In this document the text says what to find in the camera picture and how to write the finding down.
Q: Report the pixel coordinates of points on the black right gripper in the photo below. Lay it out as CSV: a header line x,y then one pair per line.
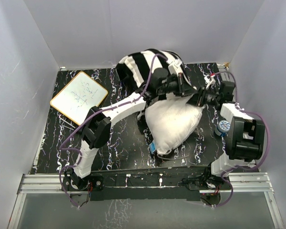
x,y
198,99

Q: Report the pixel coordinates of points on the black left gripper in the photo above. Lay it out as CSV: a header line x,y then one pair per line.
x,y
184,89

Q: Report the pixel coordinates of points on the black white striped pillowcase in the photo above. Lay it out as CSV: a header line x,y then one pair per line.
x,y
134,68

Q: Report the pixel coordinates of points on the white pillow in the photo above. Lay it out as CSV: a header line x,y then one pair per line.
x,y
171,122

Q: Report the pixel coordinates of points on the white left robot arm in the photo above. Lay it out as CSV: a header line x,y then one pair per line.
x,y
95,130

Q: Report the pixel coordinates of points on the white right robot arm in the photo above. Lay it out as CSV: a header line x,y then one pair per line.
x,y
245,134

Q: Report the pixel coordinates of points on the blue white tape roll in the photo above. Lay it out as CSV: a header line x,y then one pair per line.
x,y
222,128

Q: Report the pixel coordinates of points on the yellow framed whiteboard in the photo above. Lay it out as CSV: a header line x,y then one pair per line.
x,y
78,96

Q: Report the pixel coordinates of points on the aluminium table frame rail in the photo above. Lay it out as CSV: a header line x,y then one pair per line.
x,y
169,183

